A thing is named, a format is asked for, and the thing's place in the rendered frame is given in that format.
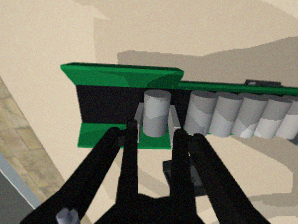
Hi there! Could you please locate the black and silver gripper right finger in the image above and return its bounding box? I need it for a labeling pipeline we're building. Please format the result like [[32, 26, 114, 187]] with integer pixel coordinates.
[[168, 105, 271, 224]]

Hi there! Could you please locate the black open tray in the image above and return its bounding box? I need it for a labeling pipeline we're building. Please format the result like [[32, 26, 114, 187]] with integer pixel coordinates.
[[162, 156, 207, 197]]

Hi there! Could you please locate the grey cylinder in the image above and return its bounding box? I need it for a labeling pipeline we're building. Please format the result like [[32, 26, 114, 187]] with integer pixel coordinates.
[[184, 90, 219, 136], [231, 93, 269, 138], [253, 94, 293, 139], [143, 89, 171, 137], [208, 92, 244, 138], [275, 95, 298, 139]]

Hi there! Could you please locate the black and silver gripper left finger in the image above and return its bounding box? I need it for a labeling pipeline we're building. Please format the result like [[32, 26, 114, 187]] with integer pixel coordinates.
[[20, 103, 144, 224]]

